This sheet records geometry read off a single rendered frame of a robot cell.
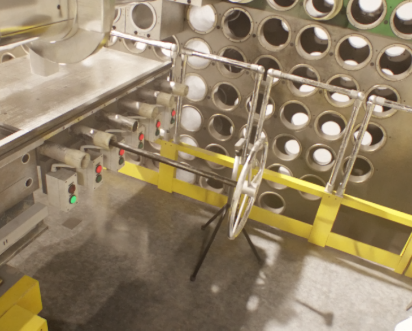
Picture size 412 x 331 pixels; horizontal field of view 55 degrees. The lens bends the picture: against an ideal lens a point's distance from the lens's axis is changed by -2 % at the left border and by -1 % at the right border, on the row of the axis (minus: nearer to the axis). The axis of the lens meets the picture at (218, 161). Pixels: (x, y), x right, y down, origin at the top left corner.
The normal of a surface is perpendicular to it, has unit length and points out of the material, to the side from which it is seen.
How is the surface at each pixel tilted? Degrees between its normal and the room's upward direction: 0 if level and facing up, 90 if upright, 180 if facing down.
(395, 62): 90
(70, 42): 90
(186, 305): 0
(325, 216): 90
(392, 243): 90
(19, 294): 0
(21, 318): 0
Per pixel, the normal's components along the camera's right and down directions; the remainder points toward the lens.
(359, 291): 0.14, -0.85
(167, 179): -0.36, 0.44
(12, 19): 0.92, 0.30
